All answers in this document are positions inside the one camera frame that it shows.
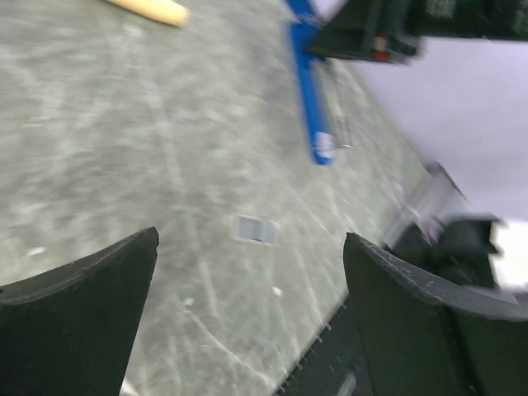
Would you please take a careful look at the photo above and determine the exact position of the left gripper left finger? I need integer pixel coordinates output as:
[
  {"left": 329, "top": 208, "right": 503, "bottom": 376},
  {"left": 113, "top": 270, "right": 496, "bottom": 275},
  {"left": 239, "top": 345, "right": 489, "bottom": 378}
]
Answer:
[{"left": 1, "top": 227, "right": 159, "bottom": 396}]

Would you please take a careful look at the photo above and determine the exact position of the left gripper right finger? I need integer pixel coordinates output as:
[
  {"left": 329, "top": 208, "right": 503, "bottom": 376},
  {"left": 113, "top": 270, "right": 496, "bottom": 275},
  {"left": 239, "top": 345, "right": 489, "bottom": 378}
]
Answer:
[{"left": 343, "top": 233, "right": 527, "bottom": 395}]

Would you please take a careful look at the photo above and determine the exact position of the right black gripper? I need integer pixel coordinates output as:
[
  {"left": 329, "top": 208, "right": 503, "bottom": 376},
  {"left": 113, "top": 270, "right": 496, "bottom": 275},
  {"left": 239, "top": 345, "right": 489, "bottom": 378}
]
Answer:
[{"left": 307, "top": 0, "right": 420, "bottom": 64}]

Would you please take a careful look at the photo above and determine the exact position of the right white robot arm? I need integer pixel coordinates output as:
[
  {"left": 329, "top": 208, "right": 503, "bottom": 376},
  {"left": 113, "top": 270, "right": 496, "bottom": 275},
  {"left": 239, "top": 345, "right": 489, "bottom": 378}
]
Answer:
[{"left": 306, "top": 0, "right": 527, "bottom": 64}]

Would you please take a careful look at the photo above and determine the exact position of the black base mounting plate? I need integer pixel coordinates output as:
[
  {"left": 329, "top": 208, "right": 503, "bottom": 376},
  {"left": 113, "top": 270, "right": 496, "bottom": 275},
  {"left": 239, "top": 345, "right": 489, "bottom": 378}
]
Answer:
[{"left": 274, "top": 296, "right": 376, "bottom": 396}]

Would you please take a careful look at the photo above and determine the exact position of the grey staple strip block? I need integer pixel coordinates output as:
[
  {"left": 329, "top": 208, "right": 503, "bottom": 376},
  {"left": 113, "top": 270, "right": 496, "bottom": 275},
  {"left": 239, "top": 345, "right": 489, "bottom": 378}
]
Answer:
[{"left": 232, "top": 214, "right": 278, "bottom": 246}]

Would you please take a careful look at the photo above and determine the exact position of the beige toy microphone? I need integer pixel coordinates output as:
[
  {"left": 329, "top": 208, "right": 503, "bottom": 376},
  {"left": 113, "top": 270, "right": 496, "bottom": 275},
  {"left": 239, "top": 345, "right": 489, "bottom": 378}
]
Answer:
[{"left": 107, "top": 0, "right": 190, "bottom": 27}]

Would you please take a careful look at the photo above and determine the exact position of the aluminium table frame rail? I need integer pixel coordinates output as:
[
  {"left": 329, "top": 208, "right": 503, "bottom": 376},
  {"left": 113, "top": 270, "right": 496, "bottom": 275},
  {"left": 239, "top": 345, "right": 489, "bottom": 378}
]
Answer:
[{"left": 382, "top": 163, "right": 470, "bottom": 248}]

